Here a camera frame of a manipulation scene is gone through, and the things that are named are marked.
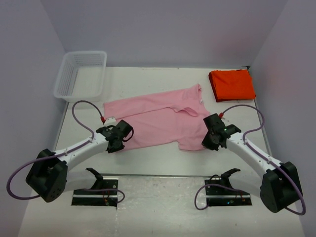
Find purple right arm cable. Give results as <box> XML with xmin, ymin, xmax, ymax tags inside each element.
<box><xmin>218</xmin><ymin>104</ymin><xmax>307</xmax><ymax>215</ymax></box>

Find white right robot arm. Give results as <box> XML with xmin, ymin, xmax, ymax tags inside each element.
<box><xmin>202</xmin><ymin>114</ymin><xmax>306</xmax><ymax>216</ymax></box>

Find pink t shirt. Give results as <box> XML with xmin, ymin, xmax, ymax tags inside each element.
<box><xmin>103</xmin><ymin>84</ymin><xmax>210</xmax><ymax>151</ymax></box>

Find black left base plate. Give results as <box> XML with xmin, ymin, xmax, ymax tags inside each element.
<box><xmin>71</xmin><ymin>168</ymin><xmax>120</xmax><ymax>208</ymax></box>

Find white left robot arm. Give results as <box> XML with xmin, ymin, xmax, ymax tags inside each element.
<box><xmin>26</xmin><ymin>120</ymin><xmax>134</xmax><ymax>202</ymax></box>

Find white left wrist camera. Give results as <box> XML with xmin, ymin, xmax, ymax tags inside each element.
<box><xmin>104</xmin><ymin>117</ymin><xmax>117</xmax><ymax>126</ymax></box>

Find orange folded t shirt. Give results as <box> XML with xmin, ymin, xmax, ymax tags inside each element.
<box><xmin>211</xmin><ymin>70</ymin><xmax>256</xmax><ymax>102</ymax></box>

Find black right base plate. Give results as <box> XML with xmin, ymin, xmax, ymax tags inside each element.
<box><xmin>204</xmin><ymin>168</ymin><xmax>252</xmax><ymax>207</ymax></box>

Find white plastic basket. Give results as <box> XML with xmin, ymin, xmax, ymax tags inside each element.
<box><xmin>53</xmin><ymin>51</ymin><xmax>107</xmax><ymax>103</ymax></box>

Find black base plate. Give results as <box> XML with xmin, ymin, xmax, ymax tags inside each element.
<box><xmin>204</xmin><ymin>168</ymin><xmax>252</xmax><ymax>207</ymax></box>
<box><xmin>71</xmin><ymin>168</ymin><xmax>120</xmax><ymax>208</ymax></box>

